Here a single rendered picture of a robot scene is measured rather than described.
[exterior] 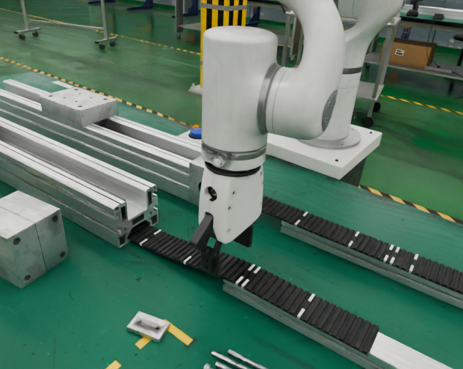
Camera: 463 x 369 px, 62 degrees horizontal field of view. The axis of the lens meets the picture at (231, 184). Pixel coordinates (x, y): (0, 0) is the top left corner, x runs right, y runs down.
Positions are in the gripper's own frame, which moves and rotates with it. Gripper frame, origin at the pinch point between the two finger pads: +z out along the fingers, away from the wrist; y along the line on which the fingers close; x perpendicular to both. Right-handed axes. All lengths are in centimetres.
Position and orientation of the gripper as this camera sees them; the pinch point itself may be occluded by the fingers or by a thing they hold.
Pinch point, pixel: (227, 251)
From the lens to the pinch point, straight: 59.7
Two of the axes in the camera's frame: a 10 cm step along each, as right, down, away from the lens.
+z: -0.5, 8.6, 5.0
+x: -8.2, -3.2, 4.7
